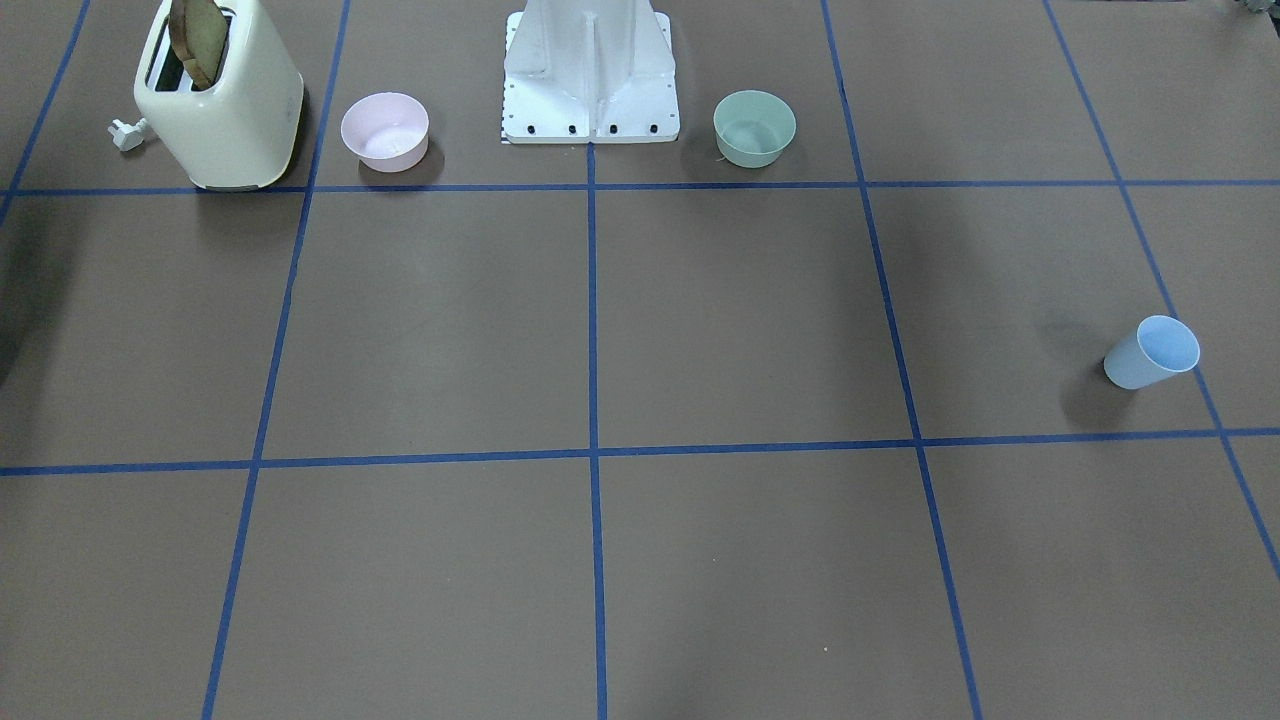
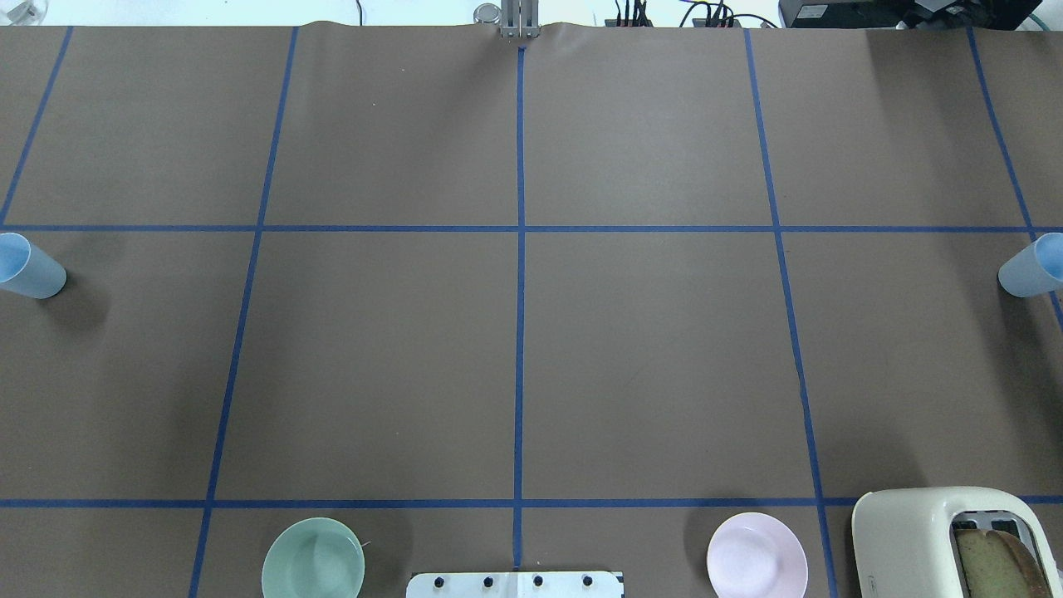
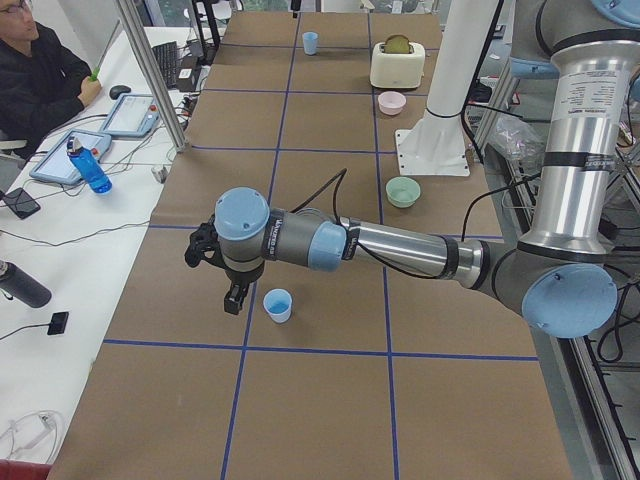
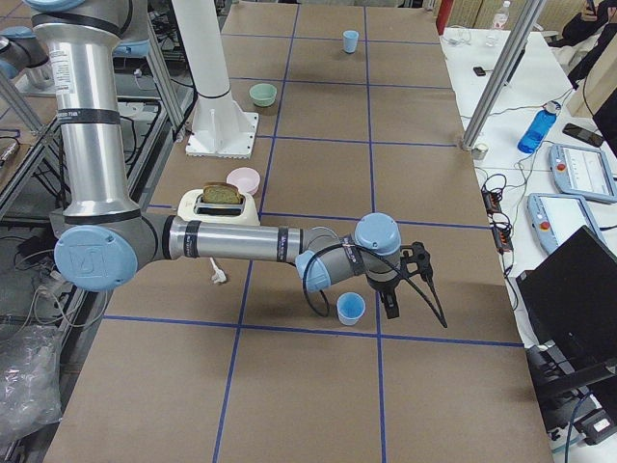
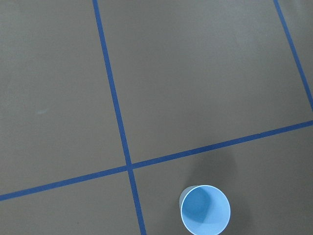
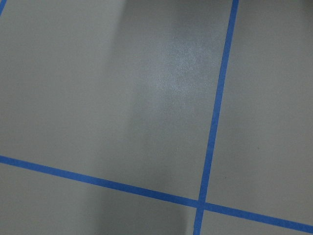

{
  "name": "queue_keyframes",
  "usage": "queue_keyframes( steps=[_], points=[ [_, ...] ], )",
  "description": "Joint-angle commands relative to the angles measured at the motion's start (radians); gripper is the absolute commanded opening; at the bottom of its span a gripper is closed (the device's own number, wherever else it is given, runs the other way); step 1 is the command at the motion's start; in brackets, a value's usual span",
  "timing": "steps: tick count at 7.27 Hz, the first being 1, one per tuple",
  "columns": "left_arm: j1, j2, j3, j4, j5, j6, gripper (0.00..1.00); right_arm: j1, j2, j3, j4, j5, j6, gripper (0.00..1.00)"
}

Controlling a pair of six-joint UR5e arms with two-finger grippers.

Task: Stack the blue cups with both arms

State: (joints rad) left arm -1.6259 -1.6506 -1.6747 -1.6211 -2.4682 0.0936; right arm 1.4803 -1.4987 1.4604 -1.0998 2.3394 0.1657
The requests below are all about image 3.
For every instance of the far teach pendant tablet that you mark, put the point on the far teach pendant tablet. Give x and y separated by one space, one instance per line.
132 116

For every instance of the black smartphone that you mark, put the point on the black smartphone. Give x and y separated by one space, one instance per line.
20 203

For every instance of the black computer mouse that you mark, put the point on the black computer mouse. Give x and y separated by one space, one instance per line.
116 91

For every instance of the clear plastic bag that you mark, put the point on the clear plastic bag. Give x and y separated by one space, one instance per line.
517 142

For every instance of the light blue cup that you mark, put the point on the light blue cup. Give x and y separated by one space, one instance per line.
278 305
310 42

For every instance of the seated person in black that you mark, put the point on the seated person in black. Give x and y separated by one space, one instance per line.
43 83

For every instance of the white power adapter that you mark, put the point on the white power adapter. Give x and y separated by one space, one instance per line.
34 436

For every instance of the near teach pendant tablet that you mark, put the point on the near teach pendant tablet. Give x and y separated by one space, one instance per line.
56 167

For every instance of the black thermos bottle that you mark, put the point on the black thermos bottle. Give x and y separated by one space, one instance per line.
21 286

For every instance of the cream toaster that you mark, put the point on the cream toaster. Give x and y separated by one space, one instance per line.
397 71

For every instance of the small black square puck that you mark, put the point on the small black square puck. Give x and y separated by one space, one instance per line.
58 323

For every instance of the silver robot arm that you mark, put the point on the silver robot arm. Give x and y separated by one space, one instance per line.
554 277

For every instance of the aluminium frame post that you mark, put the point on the aluminium frame post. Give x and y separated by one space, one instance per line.
142 51

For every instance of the black keyboard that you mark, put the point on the black keyboard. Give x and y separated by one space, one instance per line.
166 56

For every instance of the pink bowl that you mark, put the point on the pink bowl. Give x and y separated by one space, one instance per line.
391 103

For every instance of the bread slice in toaster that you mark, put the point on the bread slice in toaster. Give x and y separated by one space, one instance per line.
397 44

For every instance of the teach pendant tablet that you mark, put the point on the teach pendant tablet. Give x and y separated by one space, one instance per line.
132 116
56 167

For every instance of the green bowl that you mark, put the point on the green bowl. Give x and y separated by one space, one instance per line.
402 192

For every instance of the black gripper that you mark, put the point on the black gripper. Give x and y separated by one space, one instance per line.
240 277

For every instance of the blue water bottle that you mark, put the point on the blue water bottle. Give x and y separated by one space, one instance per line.
88 167

